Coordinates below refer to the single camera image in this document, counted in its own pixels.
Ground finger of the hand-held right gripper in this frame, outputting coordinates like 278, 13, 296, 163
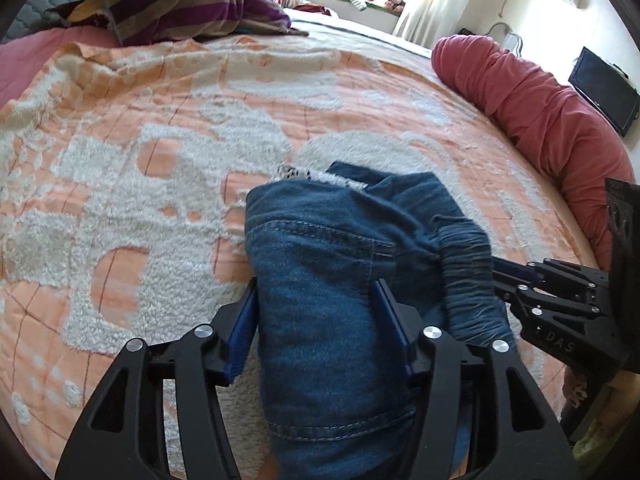
491, 257, 612, 293
495, 272, 613, 333

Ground cream curtain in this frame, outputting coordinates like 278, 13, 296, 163
392, 0, 473, 41

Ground grey padded headboard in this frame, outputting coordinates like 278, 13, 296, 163
2, 0, 101, 43

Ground person's right forearm green sleeve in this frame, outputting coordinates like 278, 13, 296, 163
572, 410, 618, 468

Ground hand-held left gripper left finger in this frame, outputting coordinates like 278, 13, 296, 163
54, 277, 261, 480

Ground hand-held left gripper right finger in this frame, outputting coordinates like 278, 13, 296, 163
372, 277, 573, 480

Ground grey bed cover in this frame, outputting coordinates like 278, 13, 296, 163
290, 14, 432, 57

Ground purple striped quilt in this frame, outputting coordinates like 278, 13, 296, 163
47, 0, 311, 46

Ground red bolster pillow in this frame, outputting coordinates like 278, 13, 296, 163
431, 34, 636, 256

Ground pink bedsheet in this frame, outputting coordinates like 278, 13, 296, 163
0, 25, 81, 106

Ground orange white printed blanket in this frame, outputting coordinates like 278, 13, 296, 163
0, 37, 601, 480

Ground black television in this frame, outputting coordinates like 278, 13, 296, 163
568, 46, 640, 137

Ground blue denim pants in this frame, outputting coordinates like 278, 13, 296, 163
244, 161, 516, 480

